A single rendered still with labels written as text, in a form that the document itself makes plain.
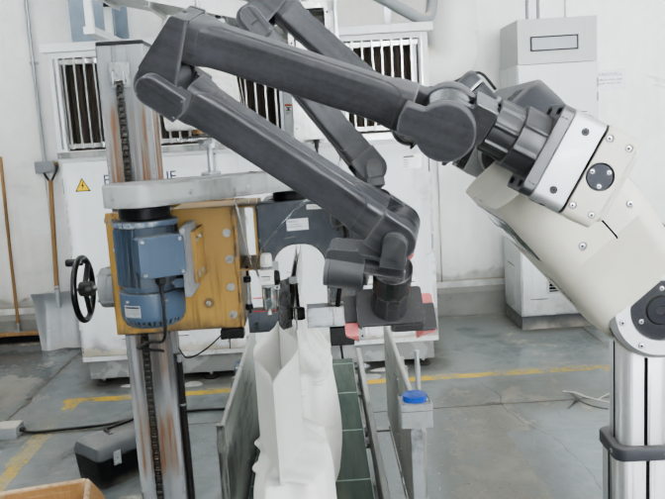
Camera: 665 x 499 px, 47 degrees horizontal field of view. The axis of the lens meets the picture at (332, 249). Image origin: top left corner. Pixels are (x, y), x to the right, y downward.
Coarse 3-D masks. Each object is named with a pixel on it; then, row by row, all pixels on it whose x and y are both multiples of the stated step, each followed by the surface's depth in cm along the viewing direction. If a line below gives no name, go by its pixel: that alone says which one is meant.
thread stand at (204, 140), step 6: (198, 0) 186; (198, 6) 186; (186, 138) 175; (192, 138) 174; (198, 138) 173; (204, 138) 173; (210, 138) 173; (198, 144) 175; (204, 144) 178; (210, 144) 190; (210, 150) 191; (210, 156) 191; (210, 162) 192; (210, 168) 192; (204, 174) 191; (210, 174) 190; (216, 174) 191
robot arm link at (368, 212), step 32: (160, 96) 100; (192, 96) 102; (224, 96) 104; (224, 128) 104; (256, 128) 103; (256, 160) 105; (288, 160) 104; (320, 160) 105; (320, 192) 105; (352, 192) 105; (384, 192) 109; (352, 224) 106; (384, 224) 105; (416, 224) 107
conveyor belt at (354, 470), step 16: (336, 368) 369; (352, 368) 367; (336, 384) 346; (352, 384) 345; (352, 400) 325; (352, 416) 307; (352, 432) 291; (352, 448) 277; (352, 464) 263; (336, 480) 252; (352, 480) 251; (368, 480) 251; (336, 496) 241; (352, 496) 240; (368, 496) 240
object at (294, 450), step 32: (256, 352) 173; (288, 352) 182; (256, 384) 164; (288, 384) 158; (288, 416) 157; (288, 448) 157; (320, 448) 170; (256, 480) 161; (288, 480) 151; (320, 480) 159
